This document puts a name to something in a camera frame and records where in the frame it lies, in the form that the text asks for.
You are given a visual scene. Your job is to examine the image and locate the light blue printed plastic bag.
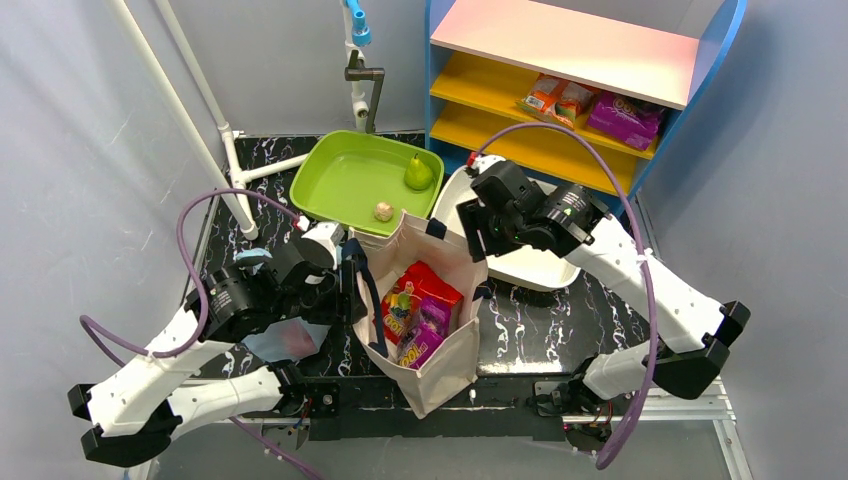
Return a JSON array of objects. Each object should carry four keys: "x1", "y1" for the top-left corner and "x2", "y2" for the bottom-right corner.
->
[{"x1": 235, "y1": 248, "x2": 330, "y2": 363}]

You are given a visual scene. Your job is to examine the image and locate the cream canvas tote bag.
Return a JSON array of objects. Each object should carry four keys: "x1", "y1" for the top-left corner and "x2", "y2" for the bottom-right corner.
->
[{"x1": 343, "y1": 213, "x2": 488, "y2": 419}]

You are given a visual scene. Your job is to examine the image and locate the red snack bag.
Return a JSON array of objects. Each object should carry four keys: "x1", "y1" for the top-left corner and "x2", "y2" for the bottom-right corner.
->
[{"x1": 381, "y1": 261, "x2": 463, "y2": 344}]

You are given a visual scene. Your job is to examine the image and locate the purple snack bag top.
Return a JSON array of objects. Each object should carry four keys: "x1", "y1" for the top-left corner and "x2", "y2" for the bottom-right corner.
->
[{"x1": 396, "y1": 296, "x2": 463, "y2": 370}]

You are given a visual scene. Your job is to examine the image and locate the purple snack bag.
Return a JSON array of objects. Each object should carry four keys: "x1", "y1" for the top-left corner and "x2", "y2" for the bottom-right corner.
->
[
  {"x1": 586, "y1": 91, "x2": 667, "y2": 151},
  {"x1": 396, "y1": 296, "x2": 463, "y2": 370}
]

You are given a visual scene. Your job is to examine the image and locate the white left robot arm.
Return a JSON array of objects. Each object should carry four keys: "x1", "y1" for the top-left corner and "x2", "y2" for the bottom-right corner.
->
[{"x1": 68, "y1": 222, "x2": 367, "y2": 468}]

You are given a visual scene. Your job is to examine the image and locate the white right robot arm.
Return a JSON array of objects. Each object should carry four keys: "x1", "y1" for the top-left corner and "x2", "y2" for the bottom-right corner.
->
[{"x1": 456, "y1": 155, "x2": 751, "y2": 400}]

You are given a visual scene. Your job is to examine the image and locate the orange snack bag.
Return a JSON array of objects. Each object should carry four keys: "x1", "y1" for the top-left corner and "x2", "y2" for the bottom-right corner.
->
[{"x1": 516, "y1": 74, "x2": 600, "y2": 129}]

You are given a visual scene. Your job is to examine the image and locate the purple snack bag lower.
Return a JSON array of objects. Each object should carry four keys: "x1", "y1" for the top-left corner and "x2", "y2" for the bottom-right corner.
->
[{"x1": 586, "y1": 91, "x2": 667, "y2": 151}]

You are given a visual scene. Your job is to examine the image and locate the white rectangular tray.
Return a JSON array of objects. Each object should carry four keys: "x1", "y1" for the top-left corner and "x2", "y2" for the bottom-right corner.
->
[{"x1": 431, "y1": 168, "x2": 581, "y2": 292}]

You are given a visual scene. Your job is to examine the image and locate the green pear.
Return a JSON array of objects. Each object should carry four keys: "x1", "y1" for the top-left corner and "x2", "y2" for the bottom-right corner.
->
[{"x1": 403, "y1": 154, "x2": 434, "y2": 191}]

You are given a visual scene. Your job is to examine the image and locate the garlic bulb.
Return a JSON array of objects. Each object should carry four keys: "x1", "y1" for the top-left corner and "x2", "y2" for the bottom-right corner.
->
[{"x1": 373, "y1": 202, "x2": 395, "y2": 223}]

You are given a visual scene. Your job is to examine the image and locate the green rectangular tray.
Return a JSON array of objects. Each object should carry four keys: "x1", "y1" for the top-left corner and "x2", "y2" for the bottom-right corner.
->
[{"x1": 289, "y1": 130, "x2": 445, "y2": 237}]

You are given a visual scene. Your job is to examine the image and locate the blue shelf with coloured boards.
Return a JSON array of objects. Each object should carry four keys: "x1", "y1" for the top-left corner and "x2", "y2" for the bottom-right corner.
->
[{"x1": 425, "y1": 1, "x2": 746, "y2": 208}]

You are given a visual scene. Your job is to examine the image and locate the grey faucet on pipe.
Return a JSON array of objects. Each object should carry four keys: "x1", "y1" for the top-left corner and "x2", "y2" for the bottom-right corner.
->
[{"x1": 341, "y1": 0, "x2": 386, "y2": 134}]

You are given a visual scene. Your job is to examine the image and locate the white pipe frame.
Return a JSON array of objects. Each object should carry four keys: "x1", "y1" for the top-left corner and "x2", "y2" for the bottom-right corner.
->
[{"x1": 103, "y1": 0, "x2": 313, "y2": 241}]

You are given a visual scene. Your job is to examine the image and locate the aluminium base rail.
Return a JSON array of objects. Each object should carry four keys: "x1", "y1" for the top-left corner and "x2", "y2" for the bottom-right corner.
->
[{"x1": 122, "y1": 192, "x2": 757, "y2": 480}]

